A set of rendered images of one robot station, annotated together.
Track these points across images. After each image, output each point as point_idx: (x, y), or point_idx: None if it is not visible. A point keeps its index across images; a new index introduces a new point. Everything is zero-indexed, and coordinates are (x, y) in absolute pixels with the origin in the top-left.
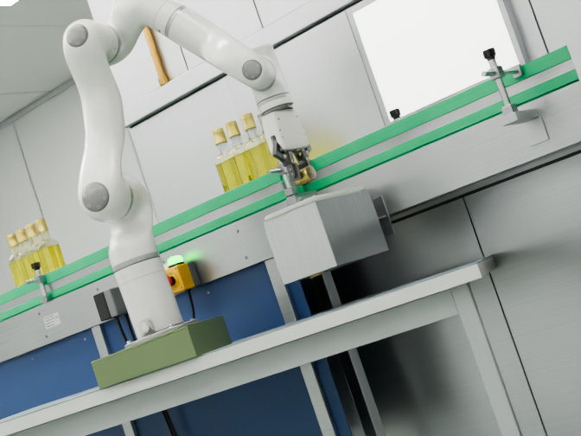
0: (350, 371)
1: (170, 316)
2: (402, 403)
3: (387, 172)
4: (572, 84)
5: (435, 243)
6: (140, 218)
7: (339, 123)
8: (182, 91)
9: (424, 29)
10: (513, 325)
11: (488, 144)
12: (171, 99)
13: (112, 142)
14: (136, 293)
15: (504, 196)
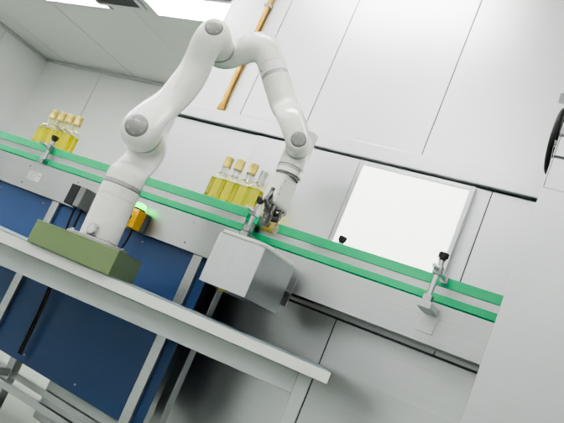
0: (181, 361)
1: (113, 236)
2: (192, 404)
3: (313, 268)
4: (473, 316)
5: (296, 331)
6: (148, 163)
7: (301, 216)
8: (227, 122)
9: (398, 208)
10: (300, 419)
11: (389, 305)
12: (216, 121)
13: (175, 105)
14: (105, 203)
15: (362, 340)
